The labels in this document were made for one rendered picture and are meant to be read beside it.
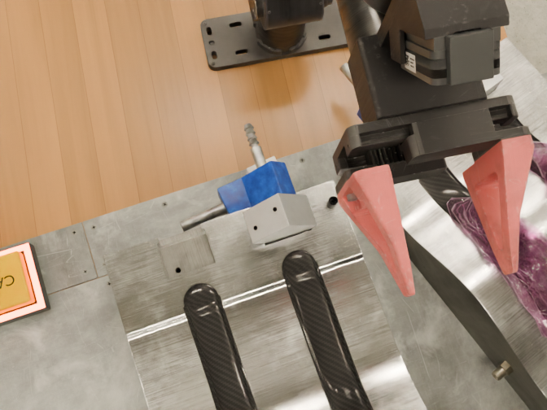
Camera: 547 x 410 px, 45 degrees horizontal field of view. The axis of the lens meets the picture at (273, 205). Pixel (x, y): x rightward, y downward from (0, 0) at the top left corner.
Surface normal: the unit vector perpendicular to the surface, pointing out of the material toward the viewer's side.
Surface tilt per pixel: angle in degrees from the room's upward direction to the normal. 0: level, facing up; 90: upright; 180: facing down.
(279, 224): 40
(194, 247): 0
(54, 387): 0
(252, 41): 0
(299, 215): 50
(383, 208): 24
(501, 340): 90
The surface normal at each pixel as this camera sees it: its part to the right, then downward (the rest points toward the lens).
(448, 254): -0.25, -0.60
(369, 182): 0.13, 0.14
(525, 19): 0.04, -0.25
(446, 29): 0.17, 0.39
